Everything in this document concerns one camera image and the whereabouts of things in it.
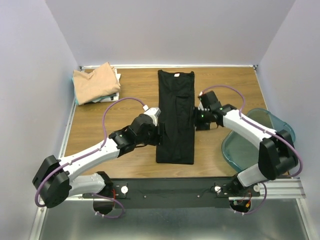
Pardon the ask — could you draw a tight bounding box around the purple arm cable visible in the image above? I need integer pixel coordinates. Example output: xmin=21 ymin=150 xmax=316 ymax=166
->
xmin=34 ymin=96 xmax=151 ymax=219
xmin=198 ymin=84 xmax=304 ymax=217

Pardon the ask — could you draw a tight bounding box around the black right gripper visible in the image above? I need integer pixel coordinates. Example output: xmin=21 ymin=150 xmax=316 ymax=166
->
xmin=184 ymin=105 xmax=211 ymax=131

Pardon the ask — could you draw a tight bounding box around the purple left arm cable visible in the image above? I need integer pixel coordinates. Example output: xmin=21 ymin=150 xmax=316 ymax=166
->
xmin=34 ymin=96 xmax=151 ymax=219

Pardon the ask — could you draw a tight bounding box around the folded white printed t shirt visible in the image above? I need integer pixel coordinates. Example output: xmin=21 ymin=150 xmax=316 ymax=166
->
xmin=92 ymin=68 xmax=121 ymax=103

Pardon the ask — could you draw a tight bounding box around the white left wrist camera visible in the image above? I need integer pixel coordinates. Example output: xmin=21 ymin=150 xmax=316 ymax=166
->
xmin=142 ymin=105 xmax=161 ymax=126

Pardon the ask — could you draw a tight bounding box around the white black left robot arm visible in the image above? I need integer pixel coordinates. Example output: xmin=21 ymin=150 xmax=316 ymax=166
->
xmin=32 ymin=107 xmax=161 ymax=208

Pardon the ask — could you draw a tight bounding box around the black t shirt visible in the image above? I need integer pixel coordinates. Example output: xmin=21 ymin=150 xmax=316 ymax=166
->
xmin=156 ymin=70 xmax=195 ymax=165

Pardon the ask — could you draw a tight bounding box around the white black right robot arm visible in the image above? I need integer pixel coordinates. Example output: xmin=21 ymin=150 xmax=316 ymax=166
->
xmin=196 ymin=91 xmax=299 ymax=196

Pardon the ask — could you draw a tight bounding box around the teal plastic bin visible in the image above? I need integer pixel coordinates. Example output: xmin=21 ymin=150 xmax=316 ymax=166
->
xmin=221 ymin=108 xmax=296 ymax=172

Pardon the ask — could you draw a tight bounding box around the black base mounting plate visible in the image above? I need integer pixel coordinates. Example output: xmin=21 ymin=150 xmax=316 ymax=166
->
xmin=82 ymin=176 xmax=261 ymax=213

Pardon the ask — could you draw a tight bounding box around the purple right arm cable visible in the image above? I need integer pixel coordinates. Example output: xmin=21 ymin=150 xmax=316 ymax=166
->
xmin=198 ymin=84 xmax=304 ymax=217

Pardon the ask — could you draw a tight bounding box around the folded teal t shirt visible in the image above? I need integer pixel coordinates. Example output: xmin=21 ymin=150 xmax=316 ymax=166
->
xmin=72 ymin=75 xmax=84 ymax=106

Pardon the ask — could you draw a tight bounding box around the folded tan t shirt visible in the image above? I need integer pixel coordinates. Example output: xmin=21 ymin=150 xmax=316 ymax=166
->
xmin=72 ymin=62 xmax=121 ymax=105

